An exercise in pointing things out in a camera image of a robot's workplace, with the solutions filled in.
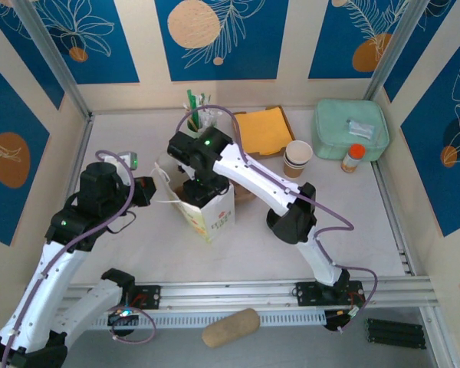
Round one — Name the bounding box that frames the single pulp cup carrier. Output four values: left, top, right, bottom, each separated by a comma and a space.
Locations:
171, 182, 189, 203

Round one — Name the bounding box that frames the white paper bag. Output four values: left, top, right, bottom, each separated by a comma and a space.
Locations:
153, 151, 237, 245

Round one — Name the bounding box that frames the mint green utensil cup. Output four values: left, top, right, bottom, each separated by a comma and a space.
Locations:
186, 114, 220, 141

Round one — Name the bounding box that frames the wooden stirrer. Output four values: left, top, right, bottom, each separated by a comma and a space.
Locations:
182, 102, 196, 130

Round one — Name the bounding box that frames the green wrapped straw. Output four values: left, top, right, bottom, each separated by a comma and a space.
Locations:
186, 90, 199, 120

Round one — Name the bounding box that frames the pulp cup carrier stack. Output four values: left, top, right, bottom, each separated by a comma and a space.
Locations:
233, 182, 257, 207

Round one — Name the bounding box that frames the cardboard napkin tray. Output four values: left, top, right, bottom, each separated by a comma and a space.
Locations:
232, 105, 297, 161

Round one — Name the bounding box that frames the yellow napkin stack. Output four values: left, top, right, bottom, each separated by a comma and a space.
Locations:
235, 107, 294, 154

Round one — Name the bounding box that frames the brown paper cup stack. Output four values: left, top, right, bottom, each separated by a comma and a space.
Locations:
282, 140, 314, 180

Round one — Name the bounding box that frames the black base connector board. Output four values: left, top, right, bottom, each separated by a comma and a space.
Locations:
107, 308, 140, 337
324, 308, 360, 333

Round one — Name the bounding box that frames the mint green zip pouch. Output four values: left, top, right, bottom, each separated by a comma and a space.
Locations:
312, 98, 391, 161

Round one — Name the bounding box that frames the orange capped bottle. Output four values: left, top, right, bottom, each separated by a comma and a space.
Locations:
340, 143, 366, 174

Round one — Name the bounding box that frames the small clear plastic packet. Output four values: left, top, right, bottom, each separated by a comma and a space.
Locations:
344, 117, 376, 137

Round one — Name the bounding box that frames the brown cork roll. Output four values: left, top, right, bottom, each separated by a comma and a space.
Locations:
201, 307, 261, 349

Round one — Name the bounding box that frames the black ridged block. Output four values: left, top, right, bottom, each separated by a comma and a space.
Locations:
364, 317, 427, 350

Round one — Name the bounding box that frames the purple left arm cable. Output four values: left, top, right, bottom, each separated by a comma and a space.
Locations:
0, 149, 157, 368

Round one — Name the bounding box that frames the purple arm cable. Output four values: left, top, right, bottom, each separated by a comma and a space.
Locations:
175, 105, 380, 334
0, 149, 157, 368

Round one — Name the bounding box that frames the aluminium frame post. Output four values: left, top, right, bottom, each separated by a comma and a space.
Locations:
362, 0, 432, 101
11, 0, 94, 120

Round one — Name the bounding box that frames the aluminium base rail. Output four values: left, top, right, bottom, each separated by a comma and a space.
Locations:
61, 278, 434, 316

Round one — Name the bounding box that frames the white slotted cable duct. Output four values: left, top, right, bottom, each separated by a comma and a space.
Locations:
87, 309, 327, 331

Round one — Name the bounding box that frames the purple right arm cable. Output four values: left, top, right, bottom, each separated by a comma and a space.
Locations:
175, 105, 380, 334

